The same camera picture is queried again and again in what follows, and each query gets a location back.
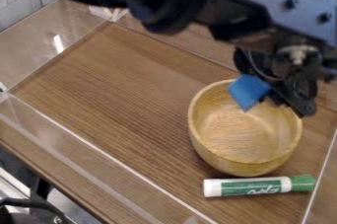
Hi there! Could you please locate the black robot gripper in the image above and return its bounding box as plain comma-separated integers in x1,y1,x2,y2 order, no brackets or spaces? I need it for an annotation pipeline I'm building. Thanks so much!
232,35,337,118

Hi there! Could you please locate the blue rectangular block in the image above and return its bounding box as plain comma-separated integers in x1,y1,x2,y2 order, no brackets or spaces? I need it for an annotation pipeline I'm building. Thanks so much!
228,74,272,112

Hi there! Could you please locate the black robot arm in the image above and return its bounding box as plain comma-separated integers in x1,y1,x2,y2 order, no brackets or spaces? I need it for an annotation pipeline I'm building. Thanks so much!
72,0,337,116

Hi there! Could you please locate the brown wooden bowl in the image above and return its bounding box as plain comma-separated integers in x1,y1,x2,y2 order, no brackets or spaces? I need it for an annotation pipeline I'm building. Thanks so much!
186,80,302,177

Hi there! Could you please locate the green white dry-erase marker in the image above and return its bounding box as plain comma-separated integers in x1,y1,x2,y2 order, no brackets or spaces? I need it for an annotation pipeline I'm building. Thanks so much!
202,175,316,197

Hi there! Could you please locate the clear acrylic tray wall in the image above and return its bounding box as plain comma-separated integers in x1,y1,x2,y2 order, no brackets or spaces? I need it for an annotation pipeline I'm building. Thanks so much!
0,0,337,224

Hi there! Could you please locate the black metal table frame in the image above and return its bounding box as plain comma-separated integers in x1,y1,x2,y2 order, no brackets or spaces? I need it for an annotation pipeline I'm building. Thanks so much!
29,178,76,224

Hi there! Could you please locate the black cable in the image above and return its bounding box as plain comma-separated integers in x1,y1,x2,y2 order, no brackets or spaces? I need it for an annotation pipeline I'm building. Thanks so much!
0,196,54,224

